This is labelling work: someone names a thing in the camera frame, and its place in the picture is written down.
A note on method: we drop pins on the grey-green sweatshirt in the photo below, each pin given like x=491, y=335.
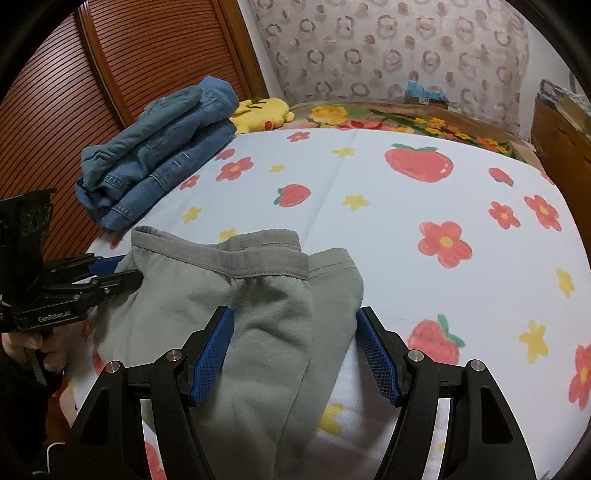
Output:
x=258, y=318

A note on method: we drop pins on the yellow plush toy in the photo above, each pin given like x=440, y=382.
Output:
x=261, y=115

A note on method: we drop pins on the brown floral blanket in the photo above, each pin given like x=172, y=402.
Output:
x=406, y=122

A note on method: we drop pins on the person's left hand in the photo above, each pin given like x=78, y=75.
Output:
x=51, y=353

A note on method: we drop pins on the wooden slatted wardrobe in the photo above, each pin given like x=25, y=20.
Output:
x=92, y=92

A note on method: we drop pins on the wooden sideboard cabinet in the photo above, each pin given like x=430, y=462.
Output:
x=563, y=138

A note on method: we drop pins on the blue plastic packet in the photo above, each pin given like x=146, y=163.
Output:
x=425, y=94

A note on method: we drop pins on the white floral bed sheet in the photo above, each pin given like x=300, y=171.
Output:
x=415, y=230

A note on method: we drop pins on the folded dark blue jeans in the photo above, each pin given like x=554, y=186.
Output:
x=161, y=184

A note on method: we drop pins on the circle patterned curtain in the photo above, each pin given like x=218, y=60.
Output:
x=392, y=46

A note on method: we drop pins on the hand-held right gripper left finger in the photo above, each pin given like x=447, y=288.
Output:
x=216, y=350

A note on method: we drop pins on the folded faded blue jeans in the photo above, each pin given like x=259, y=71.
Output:
x=175, y=120

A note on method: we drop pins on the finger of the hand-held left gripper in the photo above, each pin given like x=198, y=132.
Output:
x=117, y=282
x=99, y=265

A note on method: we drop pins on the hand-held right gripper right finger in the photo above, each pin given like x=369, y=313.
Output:
x=377, y=360

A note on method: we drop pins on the stack of dark packets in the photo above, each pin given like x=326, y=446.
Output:
x=554, y=89

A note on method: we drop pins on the person's left forearm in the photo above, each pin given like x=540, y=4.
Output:
x=23, y=415

